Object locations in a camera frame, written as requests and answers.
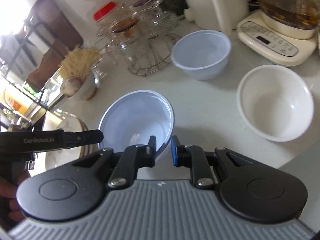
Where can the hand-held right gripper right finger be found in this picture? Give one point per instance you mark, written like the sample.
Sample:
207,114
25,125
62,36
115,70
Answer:
174,152

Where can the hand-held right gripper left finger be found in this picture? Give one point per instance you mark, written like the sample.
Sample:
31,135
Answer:
152,145

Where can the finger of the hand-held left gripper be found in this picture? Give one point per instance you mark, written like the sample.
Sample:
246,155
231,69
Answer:
82,137

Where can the pale blue plastic bowl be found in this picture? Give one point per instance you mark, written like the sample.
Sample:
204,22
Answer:
202,52
140,120

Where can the white ceramic bowl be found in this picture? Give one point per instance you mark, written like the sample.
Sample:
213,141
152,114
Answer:
275,105

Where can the person's left hand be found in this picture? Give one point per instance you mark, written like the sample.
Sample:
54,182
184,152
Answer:
8,200

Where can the bowl of garlic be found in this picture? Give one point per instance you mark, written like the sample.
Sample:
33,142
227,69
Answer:
80,87

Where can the bundle of dried noodles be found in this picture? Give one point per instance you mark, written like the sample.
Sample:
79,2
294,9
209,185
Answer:
77,60

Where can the red lid plastic jar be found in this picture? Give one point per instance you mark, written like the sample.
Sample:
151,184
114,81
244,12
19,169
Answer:
106,12

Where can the glass electric kettle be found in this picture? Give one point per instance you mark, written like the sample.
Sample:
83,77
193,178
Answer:
277,40

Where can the white electric cooking pot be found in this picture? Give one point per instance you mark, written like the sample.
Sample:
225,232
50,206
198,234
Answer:
212,2

